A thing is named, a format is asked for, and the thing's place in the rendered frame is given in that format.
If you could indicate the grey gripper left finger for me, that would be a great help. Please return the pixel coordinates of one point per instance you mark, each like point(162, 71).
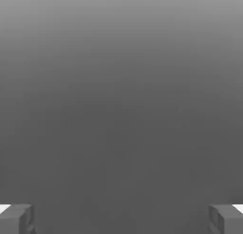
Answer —
point(15, 218)

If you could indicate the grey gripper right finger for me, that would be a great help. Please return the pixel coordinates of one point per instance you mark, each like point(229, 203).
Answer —
point(227, 218)

